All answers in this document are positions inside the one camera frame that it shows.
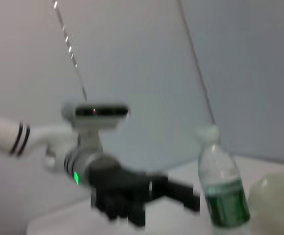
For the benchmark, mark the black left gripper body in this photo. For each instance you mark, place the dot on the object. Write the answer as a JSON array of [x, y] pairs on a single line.
[[117, 186]]

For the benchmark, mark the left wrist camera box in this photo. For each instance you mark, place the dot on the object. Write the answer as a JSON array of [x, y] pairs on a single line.
[[100, 115]]

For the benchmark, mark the green glass fruit plate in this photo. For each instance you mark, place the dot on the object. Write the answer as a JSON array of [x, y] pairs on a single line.
[[276, 200]]

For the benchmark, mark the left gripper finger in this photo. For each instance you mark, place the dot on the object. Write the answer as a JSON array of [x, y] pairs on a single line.
[[178, 193], [137, 215]]

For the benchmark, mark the green label water bottle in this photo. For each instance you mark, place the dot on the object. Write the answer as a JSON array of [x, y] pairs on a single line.
[[222, 191]]

